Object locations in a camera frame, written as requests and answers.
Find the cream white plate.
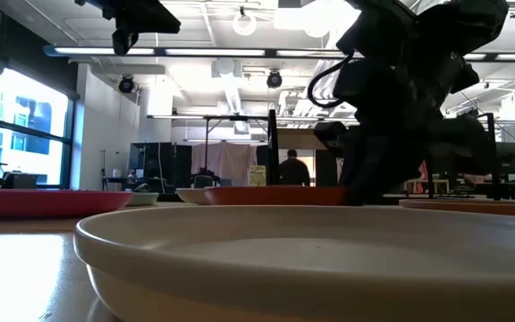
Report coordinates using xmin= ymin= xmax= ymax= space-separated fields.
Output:
xmin=175 ymin=187 xmax=210 ymax=206

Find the yellow green sign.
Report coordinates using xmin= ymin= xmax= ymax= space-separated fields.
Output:
xmin=248 ymin=165 xmax=268 ymax=188

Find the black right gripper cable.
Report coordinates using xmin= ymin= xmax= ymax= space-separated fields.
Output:
xmin=307 ymin=55 xmax=355 ymax=109

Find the person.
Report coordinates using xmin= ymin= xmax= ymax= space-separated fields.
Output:
xmin=278 ymin=148 xmax=312 ymax=187

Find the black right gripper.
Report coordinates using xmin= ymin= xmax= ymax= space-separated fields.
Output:
xmin=340 ymin=114 xmax=494 ymax=207

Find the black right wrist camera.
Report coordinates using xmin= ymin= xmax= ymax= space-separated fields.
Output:
xmin=313 ymin=121 xmax=349 ymax=151

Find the black tripod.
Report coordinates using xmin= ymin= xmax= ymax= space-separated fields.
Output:
xmin=99 ymin=148 xmax=110 ymax=192

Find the black metal stand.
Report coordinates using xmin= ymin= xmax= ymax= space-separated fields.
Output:
xmin=146 ymin=114 xmax=271 ymax=185

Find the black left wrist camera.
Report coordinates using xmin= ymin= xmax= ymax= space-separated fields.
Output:
xmin=111 ymin=27 xmax=140 ymax=57

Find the long ceiling light strip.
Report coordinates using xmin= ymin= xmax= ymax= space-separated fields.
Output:
xmin=42 ymin=43 xmax=515 ymax=63

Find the black metal rig frame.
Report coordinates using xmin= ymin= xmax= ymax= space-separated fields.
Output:
xmin=156 ymin=191 xmax=515 ymax=202

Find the pale green plate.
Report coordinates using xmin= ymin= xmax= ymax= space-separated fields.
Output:
xmin=125 ymin=191 xmax=160 ymax=208

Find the grey box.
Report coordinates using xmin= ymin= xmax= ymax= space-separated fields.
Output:
xmin=1 ymin=172 xmax=40 ymax=190

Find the white ring lamp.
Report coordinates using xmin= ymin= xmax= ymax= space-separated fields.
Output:
xmin=232 ymin=9 xmax=258 ymax=38

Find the black monitor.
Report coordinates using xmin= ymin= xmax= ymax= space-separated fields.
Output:
xmin=496 ymin=141 xmax=515 ymax=176

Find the black ceiling spotlight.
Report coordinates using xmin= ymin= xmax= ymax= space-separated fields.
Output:
xmin=266 ymin=69 xmax=283 ymax=89
xmin=118 ymin=74 xmax=136 ymax=95

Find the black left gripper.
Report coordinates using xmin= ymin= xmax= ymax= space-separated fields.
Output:
xmin=74 ymin=0 xmax=182 ymax=35

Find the beige curtain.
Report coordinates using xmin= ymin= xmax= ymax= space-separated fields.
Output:
xmin=190 ymin=141 xmax=259 ymax=187

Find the terracotta brown plate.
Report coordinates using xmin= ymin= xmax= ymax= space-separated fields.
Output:
xmin=398 ymin=198 xmax=515 ymax=219

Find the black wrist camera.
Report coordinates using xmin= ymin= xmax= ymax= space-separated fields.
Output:
xmin=111 ymin=27 xmax=140 ymax=57
xmin=313 ymin=121 xmax=349 ymax=151

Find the black cabinet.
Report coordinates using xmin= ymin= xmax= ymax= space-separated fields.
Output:
xmin=127 ymin=141 xmax=193 ymax=194

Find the grey beige plate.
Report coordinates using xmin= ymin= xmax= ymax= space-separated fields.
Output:
xmin=72 ymin=204 xmax=515 ymax=322

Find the small wooden table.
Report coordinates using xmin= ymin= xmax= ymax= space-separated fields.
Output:
xmin=407 ymin=178 xmax=451 ymax=194

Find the orange red plate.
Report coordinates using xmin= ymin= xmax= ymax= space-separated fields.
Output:
xmin=203 ymin=185 xmax=349 ymax=207

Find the magenta plate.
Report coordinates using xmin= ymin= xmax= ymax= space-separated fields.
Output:
xmin=0 ymin=188 xmax=134 ymax=219

